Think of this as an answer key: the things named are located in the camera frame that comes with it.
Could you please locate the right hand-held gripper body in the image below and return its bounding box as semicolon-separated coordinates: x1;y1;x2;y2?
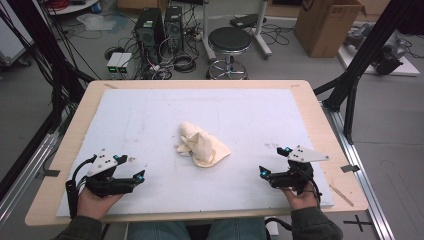
268;145;330;196

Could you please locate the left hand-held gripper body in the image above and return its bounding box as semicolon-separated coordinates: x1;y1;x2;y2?
84;148;136;198

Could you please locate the cream cloth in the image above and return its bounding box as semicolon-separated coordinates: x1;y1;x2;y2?
174;121;232;169

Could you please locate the person's left hand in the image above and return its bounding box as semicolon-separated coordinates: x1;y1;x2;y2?
77;187;124;221

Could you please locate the person's right hand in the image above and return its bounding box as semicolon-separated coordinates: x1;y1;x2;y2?
281;184;320;212

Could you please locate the thin wooden stick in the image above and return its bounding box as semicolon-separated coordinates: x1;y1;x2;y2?
329;183;356;208

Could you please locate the person's left leg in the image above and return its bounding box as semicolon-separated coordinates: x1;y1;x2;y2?
128;221;192;240

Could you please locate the person's leg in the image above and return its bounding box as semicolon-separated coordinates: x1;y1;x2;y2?
206;218;268;240
128;221;192;240

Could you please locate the person's right leg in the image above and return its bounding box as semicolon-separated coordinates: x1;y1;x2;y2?
206;218;268;240

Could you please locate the white foam board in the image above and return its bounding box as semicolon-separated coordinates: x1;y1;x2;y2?
56;88;335;218

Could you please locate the black tape cross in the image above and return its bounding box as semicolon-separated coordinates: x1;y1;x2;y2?
343;214;373;233

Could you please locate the white power supply box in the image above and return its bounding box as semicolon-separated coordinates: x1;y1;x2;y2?
106;52;124;75
117;52;134;75

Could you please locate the white metal stand leg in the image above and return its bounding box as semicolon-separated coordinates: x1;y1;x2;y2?
201;0;218;63
253;0;273;60

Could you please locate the black round stool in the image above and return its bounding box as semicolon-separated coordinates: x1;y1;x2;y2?
206;26;253;81

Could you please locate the brown cardboard box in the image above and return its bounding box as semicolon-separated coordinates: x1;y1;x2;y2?
294;0;367;59

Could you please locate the black computer tower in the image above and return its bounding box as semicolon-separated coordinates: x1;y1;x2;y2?
164;4;185;55
134;7;166;69

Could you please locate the black flat case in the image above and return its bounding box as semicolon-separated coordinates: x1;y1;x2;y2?
229;13;268;30

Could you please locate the grey machine part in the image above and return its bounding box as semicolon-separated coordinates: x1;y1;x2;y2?
343;23;372;48

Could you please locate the black machine part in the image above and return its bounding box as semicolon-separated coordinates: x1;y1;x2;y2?
371;44;405;76

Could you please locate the clear plastic bag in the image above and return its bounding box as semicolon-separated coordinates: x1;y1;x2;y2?
75;13;118;33

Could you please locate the white base board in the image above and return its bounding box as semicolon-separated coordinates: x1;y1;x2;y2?
337;31;421;78

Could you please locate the round white table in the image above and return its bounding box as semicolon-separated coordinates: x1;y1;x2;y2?
43;0;101;16

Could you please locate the grey panel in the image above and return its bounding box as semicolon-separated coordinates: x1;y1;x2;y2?
0;0;35;66

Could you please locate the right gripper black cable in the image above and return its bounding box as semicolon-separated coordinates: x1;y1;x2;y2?
308;173;324;209

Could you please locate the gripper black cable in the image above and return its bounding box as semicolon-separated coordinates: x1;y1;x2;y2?
308;173;324;209
65;154;98;220

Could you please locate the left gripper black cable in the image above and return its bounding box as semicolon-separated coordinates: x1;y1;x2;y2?
65;154;98;220

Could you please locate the black cable under table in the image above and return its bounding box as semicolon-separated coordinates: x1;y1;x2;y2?
264;217;294;240

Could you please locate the aluminium rail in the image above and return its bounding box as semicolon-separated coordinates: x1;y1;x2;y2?
0;133;62;228
321;101;396;240

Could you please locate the black cable coil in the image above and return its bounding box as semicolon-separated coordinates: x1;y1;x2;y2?
103;46;126;61
171;53;198;74

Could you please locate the black metal frame with cables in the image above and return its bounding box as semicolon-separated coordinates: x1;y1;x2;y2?
0;0;97;134

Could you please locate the red cable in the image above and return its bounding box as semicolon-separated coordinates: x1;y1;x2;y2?
46;0;70;10

